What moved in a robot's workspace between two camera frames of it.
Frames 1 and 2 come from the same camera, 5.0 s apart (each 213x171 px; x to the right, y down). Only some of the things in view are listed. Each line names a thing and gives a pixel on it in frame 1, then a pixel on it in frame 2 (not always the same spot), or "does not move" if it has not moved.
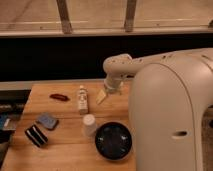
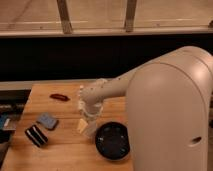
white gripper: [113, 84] to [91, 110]
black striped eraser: [36, 135] does not move
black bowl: [112, 141] does not move
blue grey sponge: [47, 121] does not move
